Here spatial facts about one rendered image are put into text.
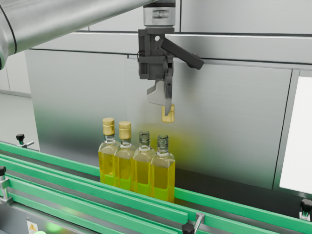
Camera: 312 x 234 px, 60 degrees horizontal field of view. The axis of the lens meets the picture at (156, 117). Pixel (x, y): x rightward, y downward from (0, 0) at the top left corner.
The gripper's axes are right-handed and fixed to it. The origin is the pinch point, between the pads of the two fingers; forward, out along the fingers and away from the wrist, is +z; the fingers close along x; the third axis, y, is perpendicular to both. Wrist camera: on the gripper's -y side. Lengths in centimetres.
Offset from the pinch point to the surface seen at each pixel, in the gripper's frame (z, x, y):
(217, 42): -15.8, -5.8, -13.6
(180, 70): -8.0, -9.6, -4.6
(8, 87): 109, -500, 284
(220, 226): 27.4, 13.3, -12.0
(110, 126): 7.0, -5.7, 16.0
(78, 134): 20.3, -32.1, 32.0
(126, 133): 7.7, -2.5, 11.4
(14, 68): 67, -487, 258
